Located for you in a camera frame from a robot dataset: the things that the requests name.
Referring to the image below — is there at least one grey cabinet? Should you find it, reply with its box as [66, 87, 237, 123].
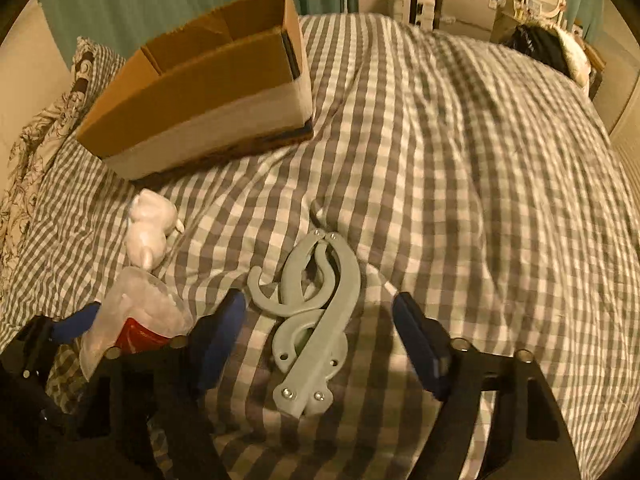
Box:
[434, 0, 507, 42]

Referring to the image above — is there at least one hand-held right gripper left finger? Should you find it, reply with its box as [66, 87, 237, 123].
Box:
[92, 289, 247, 480]

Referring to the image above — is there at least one white plush toy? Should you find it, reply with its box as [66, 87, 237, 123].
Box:
[125, 189, 185, 273]

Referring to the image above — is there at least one grey white checked blanket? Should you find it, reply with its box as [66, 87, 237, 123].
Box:
[0, 12, 640, 480]

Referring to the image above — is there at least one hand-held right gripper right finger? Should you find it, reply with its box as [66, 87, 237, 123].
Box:
[391, 291, 583, 480]

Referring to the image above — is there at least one clear plastic bag red label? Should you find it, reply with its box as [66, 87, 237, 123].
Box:
[79, 266, 195, 382]

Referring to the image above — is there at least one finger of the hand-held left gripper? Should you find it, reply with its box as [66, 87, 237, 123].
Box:
[14, 302, 103, 386]

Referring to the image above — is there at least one brown cardboard box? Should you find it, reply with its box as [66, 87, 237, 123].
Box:
[76, 0, 315, 182]

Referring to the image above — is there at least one grey folding clothes hanger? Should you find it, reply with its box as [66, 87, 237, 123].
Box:
[247, 200, 362, 417]

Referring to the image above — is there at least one floral patterned pillow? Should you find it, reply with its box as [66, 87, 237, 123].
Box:
[0, 36, 103, 267]

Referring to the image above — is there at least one black and white fluffy cloth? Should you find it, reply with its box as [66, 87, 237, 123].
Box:
[500, 24, 594, 87]

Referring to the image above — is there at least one white storage unit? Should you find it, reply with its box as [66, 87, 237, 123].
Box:
[387, 0, 439, 28]

